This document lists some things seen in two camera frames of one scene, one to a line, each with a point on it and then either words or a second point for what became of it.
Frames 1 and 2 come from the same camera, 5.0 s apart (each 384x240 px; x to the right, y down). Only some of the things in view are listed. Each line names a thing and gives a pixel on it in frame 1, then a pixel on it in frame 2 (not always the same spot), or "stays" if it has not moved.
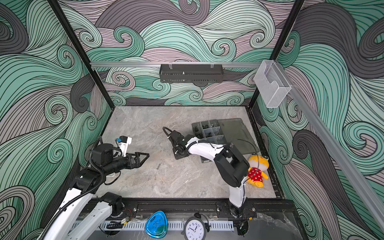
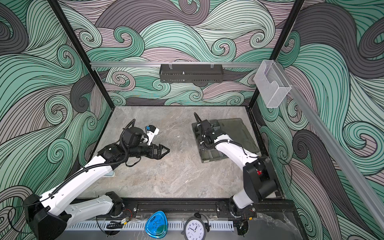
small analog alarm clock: x=195 y=228 stays
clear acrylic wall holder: x=272 y=84 stays
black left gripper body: x=128 y=162 -> x=148 y=151
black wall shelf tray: x=191 y=73 stays
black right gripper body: x=177 y=154 -> x=203 y=141
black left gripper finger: x=138 y=154 -> x=160 y=148
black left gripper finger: x=138 y=164 -> x=159 y=156
